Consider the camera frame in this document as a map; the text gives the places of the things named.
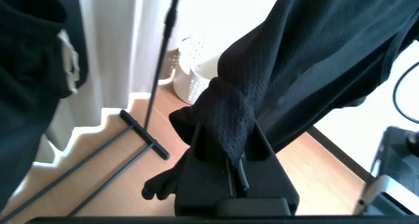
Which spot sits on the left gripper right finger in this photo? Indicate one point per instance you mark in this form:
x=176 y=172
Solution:
x=268 y=184

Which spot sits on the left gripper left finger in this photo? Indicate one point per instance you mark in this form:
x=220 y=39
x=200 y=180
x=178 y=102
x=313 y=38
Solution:
x=199 y=188

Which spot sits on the black mesh sleeveless shirt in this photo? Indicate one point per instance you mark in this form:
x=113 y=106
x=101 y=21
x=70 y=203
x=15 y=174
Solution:
x=294 y=70

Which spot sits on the black shorts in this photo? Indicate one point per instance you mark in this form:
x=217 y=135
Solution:
x=26 y=86

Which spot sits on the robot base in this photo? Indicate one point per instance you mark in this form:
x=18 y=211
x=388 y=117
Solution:
x=393 y=158

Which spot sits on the black clothes rack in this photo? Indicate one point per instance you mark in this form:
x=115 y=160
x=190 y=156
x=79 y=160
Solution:
x=144 y=134

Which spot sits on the white laundry basket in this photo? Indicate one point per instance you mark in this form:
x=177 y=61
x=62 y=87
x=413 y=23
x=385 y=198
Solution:
x=199 y=67

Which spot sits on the beige curtain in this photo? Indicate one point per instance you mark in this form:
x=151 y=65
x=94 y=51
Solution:
x=108 y=53

